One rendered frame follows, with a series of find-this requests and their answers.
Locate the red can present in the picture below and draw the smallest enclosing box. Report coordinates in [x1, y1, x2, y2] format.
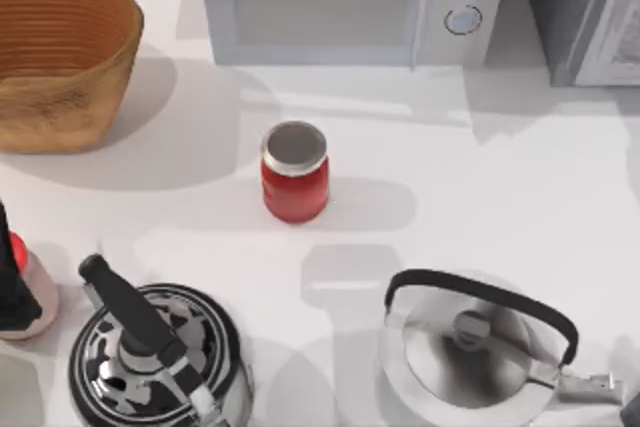
[260, 120, 330, 225]

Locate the microwave door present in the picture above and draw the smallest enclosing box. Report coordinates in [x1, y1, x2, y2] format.
[197, 0, 435, 67]

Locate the pale microwave oven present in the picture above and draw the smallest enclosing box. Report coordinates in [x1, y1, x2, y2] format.
[194, 0, 515, 71]

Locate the microwave knob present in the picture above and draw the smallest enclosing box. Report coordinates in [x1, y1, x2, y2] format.
[444, 3, 484, 37]

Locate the black and silver kettle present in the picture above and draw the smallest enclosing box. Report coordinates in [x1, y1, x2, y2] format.
[67, 253, 255, 427]

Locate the brown woven basket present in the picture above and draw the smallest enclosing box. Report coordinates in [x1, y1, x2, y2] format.
[0, 0, 145, 154]

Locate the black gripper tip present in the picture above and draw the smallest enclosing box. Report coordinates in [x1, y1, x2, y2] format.
[0, 200, 42, 331]

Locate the microwave door handle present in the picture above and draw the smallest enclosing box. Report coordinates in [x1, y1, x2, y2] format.
[409, 0, 434, 71]

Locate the silver kettle with black handle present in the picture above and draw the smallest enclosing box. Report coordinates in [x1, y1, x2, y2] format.
[378, 268, 626, 427]

